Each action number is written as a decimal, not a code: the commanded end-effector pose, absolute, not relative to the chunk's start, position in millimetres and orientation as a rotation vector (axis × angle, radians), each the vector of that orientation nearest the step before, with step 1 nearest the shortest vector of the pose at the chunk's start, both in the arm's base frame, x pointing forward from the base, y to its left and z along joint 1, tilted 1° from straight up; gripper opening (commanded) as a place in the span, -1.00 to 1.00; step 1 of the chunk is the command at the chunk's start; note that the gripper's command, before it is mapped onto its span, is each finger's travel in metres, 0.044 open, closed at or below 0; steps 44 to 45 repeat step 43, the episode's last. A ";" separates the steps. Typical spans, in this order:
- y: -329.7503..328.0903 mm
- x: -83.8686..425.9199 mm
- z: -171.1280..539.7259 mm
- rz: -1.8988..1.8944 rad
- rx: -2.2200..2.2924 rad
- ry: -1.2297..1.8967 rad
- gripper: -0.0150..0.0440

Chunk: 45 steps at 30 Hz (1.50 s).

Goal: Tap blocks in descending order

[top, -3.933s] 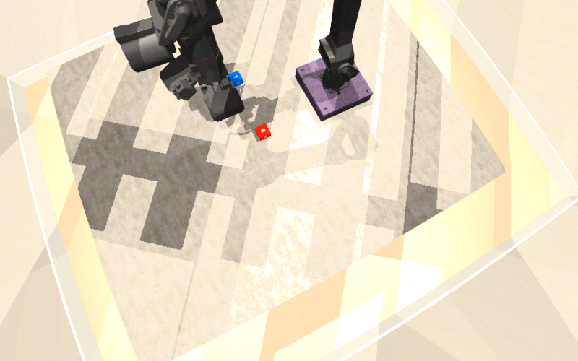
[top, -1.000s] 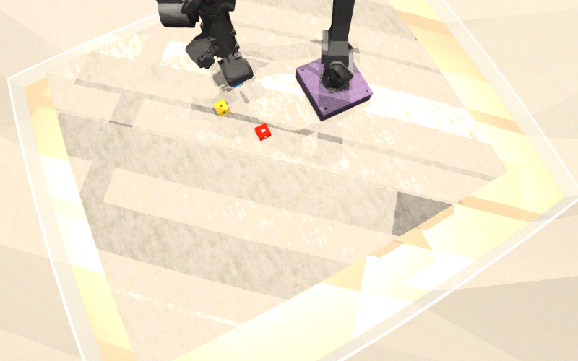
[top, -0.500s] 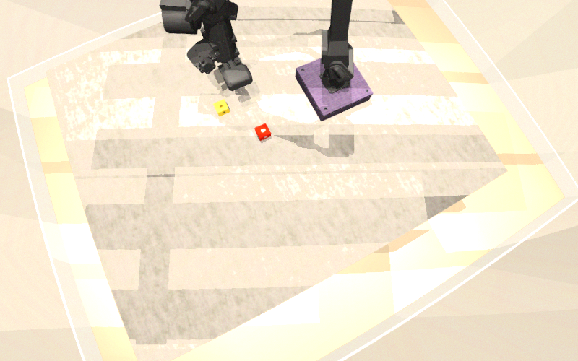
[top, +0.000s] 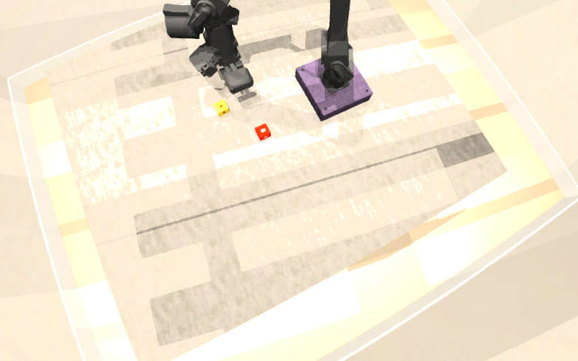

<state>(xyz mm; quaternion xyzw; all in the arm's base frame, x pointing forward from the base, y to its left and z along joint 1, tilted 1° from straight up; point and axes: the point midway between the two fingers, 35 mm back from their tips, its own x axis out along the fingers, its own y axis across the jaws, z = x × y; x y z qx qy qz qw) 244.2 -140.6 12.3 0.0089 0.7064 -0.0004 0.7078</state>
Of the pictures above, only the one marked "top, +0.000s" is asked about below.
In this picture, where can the red block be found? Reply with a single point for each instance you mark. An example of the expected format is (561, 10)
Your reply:
(262, 131)

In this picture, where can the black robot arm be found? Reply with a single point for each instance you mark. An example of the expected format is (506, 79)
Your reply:
(189, 21)

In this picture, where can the yellow block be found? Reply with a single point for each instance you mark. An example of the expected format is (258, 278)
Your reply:
(221, 108)

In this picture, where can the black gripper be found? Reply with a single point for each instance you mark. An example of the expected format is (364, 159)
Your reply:
(236, 76)

